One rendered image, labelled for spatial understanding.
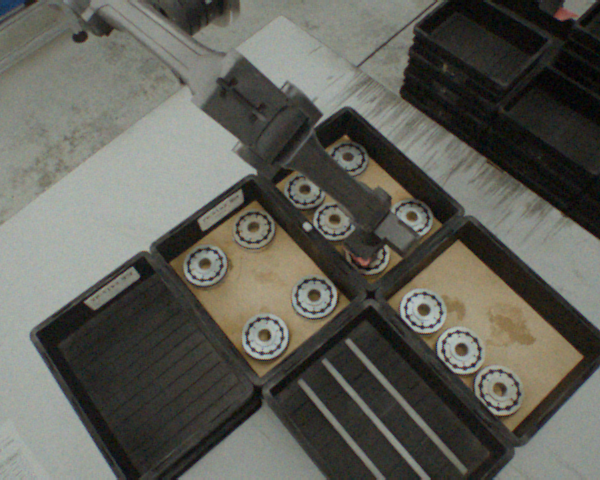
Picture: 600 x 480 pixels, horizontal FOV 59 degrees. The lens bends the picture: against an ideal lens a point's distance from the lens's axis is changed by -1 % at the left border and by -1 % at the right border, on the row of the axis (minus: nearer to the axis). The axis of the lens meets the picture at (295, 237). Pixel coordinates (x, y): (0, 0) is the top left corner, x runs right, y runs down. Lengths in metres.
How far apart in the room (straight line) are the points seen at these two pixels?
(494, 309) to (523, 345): 0.10
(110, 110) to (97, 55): 0.37
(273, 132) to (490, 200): 1.00
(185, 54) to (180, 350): 0.73
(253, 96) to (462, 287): 0.80
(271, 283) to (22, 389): 0.66
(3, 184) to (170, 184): 1.27
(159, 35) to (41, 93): 2.23
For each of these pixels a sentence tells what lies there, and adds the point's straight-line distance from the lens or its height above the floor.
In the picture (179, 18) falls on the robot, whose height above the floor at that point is 1.16.
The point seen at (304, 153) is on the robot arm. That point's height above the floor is 1.41.
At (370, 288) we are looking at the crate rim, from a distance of 1.13.
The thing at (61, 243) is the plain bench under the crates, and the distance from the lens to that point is 1.56.
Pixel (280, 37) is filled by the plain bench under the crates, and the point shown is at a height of 0.70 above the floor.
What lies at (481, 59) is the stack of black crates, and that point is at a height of 0.49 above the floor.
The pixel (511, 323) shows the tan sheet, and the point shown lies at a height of 0.83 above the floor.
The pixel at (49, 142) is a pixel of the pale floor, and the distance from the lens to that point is 2.72.
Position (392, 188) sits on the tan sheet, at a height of 0.83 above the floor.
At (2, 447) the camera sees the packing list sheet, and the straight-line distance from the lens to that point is 1.47.
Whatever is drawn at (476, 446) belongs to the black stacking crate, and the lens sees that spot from 1.21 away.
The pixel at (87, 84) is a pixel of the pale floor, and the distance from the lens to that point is 2.86.
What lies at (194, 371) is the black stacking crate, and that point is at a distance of 1.20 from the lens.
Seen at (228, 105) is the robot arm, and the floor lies 1.52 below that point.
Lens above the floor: 1.99
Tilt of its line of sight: 65 degrees down
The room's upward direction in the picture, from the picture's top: 4 degrees counter-clockwise
